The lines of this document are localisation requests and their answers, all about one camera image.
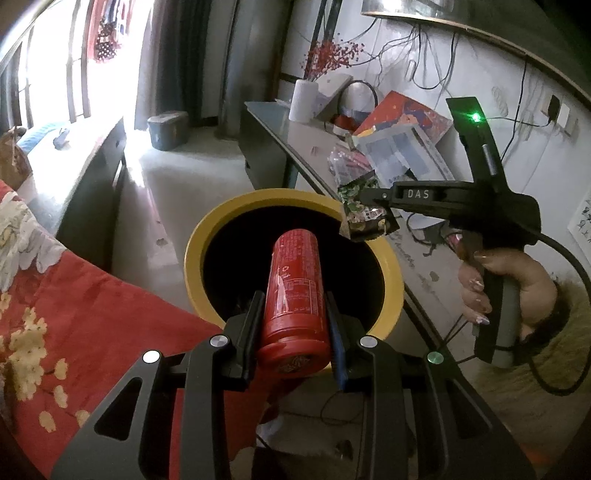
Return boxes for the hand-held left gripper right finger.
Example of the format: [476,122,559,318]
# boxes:
[324,291,537,480]

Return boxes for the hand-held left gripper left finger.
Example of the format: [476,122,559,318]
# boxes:
[50,291,267,480]

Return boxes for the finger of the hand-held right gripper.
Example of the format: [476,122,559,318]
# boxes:
[357,181,445,223]

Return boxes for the green floral snack wrapper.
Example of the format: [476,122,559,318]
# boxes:
[337,178,400,241]

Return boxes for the red drink can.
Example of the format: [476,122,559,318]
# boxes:
[255,229,334,380]

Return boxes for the yellow rimmed black trash bin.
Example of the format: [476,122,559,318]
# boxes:
[185,189,403,371]

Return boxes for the person's right forearm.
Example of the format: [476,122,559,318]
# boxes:
[464,277,591,480]

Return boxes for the person's right hand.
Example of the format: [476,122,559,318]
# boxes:
[458,248,561,341]

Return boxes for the grey printed paper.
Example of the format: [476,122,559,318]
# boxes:
[357,124,456,184]

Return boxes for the clear plastic bag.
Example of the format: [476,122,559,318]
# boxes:
[327,147,378,186]

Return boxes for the red printed book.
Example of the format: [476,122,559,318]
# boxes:
[353,90,454,151]

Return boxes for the white power adapter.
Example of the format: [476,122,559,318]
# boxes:
[547,95,579,138]

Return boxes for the white box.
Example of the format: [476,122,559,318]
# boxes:
[316,73,353,119]

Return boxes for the dark glass console table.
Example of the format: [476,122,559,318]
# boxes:
[239,100,591,372]

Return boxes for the white paper roll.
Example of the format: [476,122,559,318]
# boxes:
[288,78,320,124]

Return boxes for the red berry branches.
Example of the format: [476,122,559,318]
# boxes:
[302,39,366,85]

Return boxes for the red floral blanket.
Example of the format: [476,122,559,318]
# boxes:
[0,180,274,480]

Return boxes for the blue grey storage box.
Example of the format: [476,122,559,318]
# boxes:
[147,111,190,151]

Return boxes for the dark coffee table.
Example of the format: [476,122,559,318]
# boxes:
[27,117,129,274]

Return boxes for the dark curtain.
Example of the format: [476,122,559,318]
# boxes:
[135,0,242,140]

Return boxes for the brown paper bag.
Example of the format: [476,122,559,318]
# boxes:
[0,127,34,186]

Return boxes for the red patterned hanging clothes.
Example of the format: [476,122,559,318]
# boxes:
[90,0,129,64]

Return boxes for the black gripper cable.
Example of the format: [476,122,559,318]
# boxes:
[522,231,585,396]

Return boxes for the wall cables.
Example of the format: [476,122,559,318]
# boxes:
[332,18,555,139]

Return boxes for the brown window frame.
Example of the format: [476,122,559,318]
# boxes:
[0,0,95,127]

